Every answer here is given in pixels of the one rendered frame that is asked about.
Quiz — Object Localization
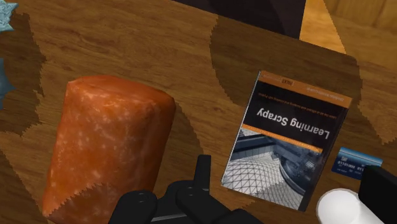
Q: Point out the pale blue star-shaped object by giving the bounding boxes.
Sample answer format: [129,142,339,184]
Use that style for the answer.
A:
[0,1,19,32]
[0,58,17,111]

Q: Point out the blue bank card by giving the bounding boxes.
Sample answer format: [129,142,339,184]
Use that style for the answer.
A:
[331,146,384,181]

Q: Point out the orange speckled salami sausage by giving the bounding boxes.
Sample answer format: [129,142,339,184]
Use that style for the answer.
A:
[41,74,177,224]

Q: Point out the wooden table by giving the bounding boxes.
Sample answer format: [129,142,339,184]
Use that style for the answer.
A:
[0,0,397,224]

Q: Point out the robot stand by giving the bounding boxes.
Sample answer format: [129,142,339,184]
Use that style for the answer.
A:
[172,0,307,40]

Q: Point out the black box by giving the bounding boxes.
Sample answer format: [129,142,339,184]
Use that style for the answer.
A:
[358,165,397,224]

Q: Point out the white cylinder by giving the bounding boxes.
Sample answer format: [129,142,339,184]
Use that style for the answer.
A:
[316,188,386,224]

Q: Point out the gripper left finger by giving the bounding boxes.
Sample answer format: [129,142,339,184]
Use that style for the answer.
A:
[108,190,158,224]

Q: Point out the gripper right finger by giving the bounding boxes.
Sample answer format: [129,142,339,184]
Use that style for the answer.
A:
[176,154,265,224]

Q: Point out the black and orange book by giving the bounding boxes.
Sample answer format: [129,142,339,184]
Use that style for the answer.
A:
[220,69,353,213]

